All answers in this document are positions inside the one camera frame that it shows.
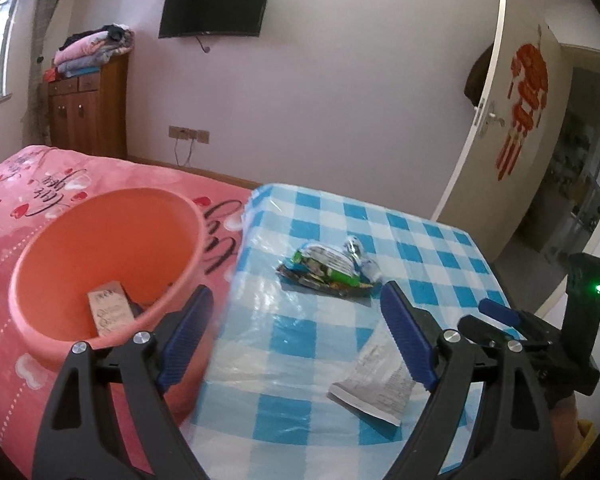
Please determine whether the black wall television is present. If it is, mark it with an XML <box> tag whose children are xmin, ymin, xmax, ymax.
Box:
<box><xmin>158</xmin><ymin>0</ymin><xmax>273</xmax><ymax>39</ymax></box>

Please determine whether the wall socket strip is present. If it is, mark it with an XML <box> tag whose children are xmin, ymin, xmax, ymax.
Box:
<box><xmin>168</xmin><ymin>126</ymin><xmax>211</xmax><ymax>144</ymax></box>

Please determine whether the wooden bed frame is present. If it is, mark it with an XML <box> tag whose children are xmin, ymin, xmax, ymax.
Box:
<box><xmin>127</xmin><ymin>156</ymin><xmax>263</xmax><ymax>192</ymax></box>

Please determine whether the green snack wrapper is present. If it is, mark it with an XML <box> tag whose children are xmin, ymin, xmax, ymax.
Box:
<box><xmin>276</xmin><ymin>240</ymin><xmax>381</xmax><ymax>297</ymax></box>

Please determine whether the wooden cabinet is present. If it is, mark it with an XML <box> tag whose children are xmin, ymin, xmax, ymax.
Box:
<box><xmin>47</xmin><ymin>54</ymin><xmax>130</xmax><ymax>160</ymax></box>

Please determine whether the pile of folded clothes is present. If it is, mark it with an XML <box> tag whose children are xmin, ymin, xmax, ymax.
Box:
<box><xmin>44</xmin><ymin>24</ymin><xmax>135</xmax><ymax>81</ymax></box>

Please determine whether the person's right forearm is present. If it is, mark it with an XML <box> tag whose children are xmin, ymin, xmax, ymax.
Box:
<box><xmin>550</xmin><ymin>395</ymin><xmax>597</xmax><ymax>480</ymax></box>

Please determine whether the red paper door decoration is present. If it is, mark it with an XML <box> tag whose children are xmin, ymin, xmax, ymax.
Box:
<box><xmin>495</xmin><ymin>42</ymin><xmax>551</xmax><ymax>178</ymax></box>

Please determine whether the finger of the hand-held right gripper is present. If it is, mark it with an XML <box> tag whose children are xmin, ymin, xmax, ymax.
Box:
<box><xmin>457</xmin><ymin>298</ymin><xmax>563</xmax><ymax>361</ymax></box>

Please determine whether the white wall cable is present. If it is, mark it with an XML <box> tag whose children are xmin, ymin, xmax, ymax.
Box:
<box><xmin>174</xmin><ymin>137</ymin><xmax>197</xmax><ymax>167</ymax></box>

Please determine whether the metal door handle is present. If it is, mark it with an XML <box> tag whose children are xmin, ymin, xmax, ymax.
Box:
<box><xmin>472</xmin><ymin>100</ymin><xmax>503</xmax><ymax>138</ymax></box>

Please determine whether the white squeezed tube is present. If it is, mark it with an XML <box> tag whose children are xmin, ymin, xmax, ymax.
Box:
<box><xmin>327</xmin><ymin>327</ymin><xmax>416</xmax><ymax>427</ymax></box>

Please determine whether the crumpled silver plastic wrapper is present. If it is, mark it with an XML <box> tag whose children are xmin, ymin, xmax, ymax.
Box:
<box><xmin>342</xmin><ymin>235</ymin><xmax>381</xmax><ymax>281</ymax></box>

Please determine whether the grey patterned curtain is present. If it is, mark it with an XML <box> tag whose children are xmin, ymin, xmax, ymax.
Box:
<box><xmin>17</xmin><ymin>0</ymin><xmax>73</xmax><ymax>146</ymax></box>

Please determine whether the pink printed blanket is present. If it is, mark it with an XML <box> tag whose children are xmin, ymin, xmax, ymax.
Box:
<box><xmin>0</xmin><ymin>145</ymin><xmax>253</xmax><ymax>480</ymax></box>

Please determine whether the brown hanging garment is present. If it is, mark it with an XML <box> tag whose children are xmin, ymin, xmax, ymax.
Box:
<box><xmin>464</xmin><ymin>42</ymin><xmax>496</xmax><ymax>108</ymax></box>

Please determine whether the white door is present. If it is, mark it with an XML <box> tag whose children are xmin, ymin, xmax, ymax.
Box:
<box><xmin>432</xmin><ymin>0</ymin><xmax>563</xmax><ymax>266</ymax></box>

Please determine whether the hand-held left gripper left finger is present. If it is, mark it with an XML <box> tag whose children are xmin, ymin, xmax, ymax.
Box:
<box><xmin>32</xmin><ymin>283</ymin><xmax>216</xmax><ymax>480</ymax></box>

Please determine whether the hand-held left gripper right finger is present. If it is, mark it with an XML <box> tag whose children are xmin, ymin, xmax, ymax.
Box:
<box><xmin>380</xmin><ymin>280</ymin><xmax>558</xmax><ymax>480</ymax></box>

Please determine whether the orange plastic basin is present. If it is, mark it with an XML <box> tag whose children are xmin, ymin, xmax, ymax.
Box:
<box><xmin>9</xmin><ymin>187</ymin><xmax>216</xmax><ymax>423</ymax></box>

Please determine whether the blue checked tablecloth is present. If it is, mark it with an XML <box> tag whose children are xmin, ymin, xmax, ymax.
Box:
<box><xmin>182</xmin><ymin>183</ymin><xmax>523</xmax><ymax>480</ymax></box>

